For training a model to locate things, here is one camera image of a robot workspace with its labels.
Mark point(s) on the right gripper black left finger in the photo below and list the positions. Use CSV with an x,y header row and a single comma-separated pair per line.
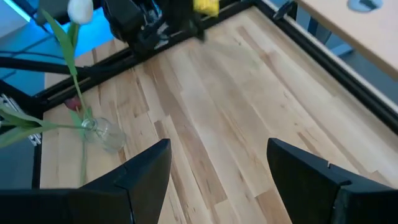
x,y
93,205

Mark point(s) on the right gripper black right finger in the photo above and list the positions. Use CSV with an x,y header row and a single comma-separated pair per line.
x,y
326,199

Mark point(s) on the dark red artificial tulip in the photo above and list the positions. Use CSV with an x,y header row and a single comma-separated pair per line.
x,y
73,103

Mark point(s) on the clear glass vase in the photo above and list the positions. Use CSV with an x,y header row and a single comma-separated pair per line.
x,y
105,135

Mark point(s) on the yellow tape tag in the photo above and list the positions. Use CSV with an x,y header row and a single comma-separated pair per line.
x,y
206,7

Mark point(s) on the black table clamp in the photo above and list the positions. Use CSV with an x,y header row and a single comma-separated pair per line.
x,y
281,11

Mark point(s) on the light wooden desk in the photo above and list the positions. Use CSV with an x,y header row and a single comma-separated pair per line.
x,y
357,34

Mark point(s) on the black aluminium profile frame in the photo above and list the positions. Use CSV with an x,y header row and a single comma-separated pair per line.
x,y
342,74

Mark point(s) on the silver metal bracket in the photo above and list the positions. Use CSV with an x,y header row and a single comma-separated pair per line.
x,y
9,104

